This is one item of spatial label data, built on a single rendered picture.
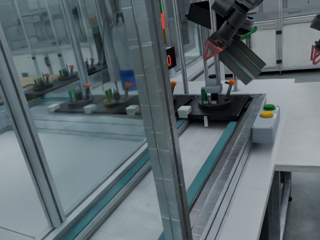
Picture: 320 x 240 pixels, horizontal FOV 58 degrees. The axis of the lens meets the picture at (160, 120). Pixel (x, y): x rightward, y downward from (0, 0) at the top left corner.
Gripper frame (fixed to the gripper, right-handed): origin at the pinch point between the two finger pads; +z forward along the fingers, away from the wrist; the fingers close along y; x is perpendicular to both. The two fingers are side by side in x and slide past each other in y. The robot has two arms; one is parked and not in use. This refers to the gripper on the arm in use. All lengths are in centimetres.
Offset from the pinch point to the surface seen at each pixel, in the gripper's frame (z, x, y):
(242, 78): 5.9, 15.8, -20.4
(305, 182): 64, 102, -97
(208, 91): 11.2, 8.5, 2.2
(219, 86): 6.6, 10.8, 1.9
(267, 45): 66, 16, -403
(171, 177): -14, 16, 85
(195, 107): 19.8, 8.6, 4.5
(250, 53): 2.2, 10.5, -48.4
